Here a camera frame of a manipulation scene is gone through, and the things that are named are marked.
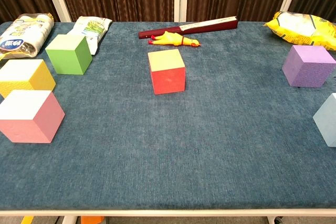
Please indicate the red block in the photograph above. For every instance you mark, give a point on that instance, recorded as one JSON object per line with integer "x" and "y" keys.
{"x": 168, "y": 79}

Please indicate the black caster wheel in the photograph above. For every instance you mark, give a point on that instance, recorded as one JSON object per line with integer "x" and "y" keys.
{"x": 278, "y": 220}

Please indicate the purple cube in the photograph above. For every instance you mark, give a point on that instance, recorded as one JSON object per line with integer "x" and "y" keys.
{"x": 307, "y": 72}

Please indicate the light blue cube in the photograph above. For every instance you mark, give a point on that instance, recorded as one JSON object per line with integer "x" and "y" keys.
{"x": 328, "y": 121}

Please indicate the yellow block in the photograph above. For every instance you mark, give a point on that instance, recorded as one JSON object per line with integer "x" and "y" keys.
{"x": 26, "y": 74}

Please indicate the white table frame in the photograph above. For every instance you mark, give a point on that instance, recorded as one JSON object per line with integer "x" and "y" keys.
{"x": 168, "y": 213}

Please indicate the blue felt table cloth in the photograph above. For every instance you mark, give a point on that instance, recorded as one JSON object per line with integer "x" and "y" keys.
{"x": 168, "y": 155}

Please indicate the white green snack package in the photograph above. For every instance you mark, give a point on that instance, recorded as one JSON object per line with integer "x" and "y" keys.
{"x": 92, "y": 28}

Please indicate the orange plastic object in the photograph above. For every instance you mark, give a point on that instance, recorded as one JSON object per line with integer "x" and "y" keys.
{"x": 92, "y": 220}

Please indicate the yellow white snack bag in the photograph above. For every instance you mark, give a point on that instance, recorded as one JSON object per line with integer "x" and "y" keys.
{"x": 23, "y": 35}

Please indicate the yellow rubber chicken toy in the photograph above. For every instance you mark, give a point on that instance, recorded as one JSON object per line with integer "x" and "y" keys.
{"x": 168, "y": 40}

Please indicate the green block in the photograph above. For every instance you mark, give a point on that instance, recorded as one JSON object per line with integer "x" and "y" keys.
{"x": 65, "y": 58}

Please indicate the pink block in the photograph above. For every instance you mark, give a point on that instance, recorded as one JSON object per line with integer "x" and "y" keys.
{"x": 26, "y": 127}

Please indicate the dark red folded fan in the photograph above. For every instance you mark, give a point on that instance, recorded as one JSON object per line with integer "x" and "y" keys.
{"x": 210, "y": 26}

